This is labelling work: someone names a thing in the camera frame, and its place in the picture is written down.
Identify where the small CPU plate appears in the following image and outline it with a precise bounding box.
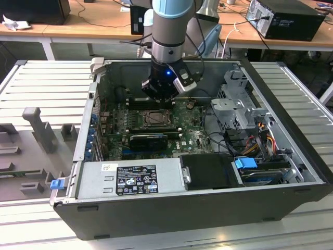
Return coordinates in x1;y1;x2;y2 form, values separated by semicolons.
147;111;169;124

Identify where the metal socket cover frame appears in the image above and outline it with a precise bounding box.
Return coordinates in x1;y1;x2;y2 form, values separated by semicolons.
142;109;174;128

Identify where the black RAM slot bank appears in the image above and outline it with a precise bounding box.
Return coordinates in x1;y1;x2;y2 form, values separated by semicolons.
129;125;183;139
127;96;175;110

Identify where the CPU socket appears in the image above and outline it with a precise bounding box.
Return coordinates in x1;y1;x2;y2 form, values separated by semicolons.
140;108;177;130

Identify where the black graphics card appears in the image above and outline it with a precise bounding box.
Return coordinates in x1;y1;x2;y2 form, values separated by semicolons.
129;134;169;152

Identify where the green motherboard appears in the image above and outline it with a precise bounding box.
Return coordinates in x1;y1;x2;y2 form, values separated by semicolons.
104;101;216;161

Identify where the small black computer box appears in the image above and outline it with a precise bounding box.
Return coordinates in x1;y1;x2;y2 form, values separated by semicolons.
130;5;154;36

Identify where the silver drive cage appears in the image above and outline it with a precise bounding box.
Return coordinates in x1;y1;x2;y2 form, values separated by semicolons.
209;69;271;131

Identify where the pale blue teach pendant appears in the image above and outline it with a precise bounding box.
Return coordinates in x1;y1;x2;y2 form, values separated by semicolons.
196;24;222;58

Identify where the wooden desk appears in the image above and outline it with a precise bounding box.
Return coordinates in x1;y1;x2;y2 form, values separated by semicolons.
0;0;143;61
218;0;333;53

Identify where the black plastic shroud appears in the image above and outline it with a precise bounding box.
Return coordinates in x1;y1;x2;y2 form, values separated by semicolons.
179;153;245;191

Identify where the hard disk in blue carrier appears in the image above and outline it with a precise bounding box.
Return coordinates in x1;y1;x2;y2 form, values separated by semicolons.
234;157;286;187

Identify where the silver power supply unit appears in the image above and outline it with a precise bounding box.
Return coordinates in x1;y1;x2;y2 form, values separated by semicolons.
66;157;187;201

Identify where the black open PC case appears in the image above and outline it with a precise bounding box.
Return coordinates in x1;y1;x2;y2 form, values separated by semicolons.
49;57;333;242

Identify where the black desktop PC tower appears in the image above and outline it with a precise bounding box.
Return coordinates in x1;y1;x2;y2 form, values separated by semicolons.
246;0;327;42

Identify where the grey parts rack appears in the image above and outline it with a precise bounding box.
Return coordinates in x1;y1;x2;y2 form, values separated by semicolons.
0;106;80;203

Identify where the large black box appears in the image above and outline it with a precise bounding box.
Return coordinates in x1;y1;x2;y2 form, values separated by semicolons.
0;0;71;26

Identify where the crumpled white paper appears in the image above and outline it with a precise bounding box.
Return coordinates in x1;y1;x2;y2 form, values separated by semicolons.
2;14;32;31

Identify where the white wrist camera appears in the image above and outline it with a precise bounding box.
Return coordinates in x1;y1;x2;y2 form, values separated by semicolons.
173;67;199;94

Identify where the grey case handle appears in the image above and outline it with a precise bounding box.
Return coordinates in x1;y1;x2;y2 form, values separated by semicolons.
89;57;106;79

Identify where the white cable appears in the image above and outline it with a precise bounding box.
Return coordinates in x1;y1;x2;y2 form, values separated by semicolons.
222;22;241;59

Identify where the yellow red wire bundle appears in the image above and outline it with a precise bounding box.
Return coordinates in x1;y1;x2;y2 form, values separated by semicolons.
244;124;276;157

